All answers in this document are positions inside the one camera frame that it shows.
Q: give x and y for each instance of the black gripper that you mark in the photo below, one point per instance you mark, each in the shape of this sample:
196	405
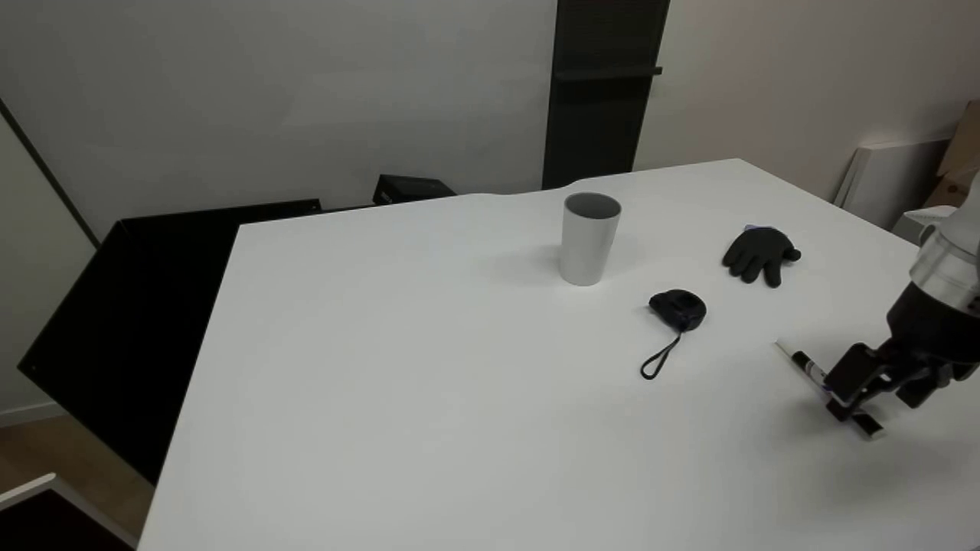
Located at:
936	330

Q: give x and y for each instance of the white ceramic mug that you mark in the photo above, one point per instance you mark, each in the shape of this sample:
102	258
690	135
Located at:
588	245

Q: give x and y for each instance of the white leaning panel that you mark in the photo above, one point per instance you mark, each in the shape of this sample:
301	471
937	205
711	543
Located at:
885	181

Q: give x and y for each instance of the black glove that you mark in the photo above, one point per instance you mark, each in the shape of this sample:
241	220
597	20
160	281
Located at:
761	253

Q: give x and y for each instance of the black whiteboard marker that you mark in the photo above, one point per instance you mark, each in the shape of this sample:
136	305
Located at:
803	362

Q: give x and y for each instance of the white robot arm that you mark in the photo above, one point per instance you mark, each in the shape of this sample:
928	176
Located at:
952	256

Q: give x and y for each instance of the dark wall pillar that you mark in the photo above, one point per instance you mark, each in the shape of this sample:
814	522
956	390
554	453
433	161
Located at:
602	92

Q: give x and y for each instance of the brown cardboard box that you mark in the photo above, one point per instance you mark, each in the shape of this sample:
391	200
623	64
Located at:
963	153

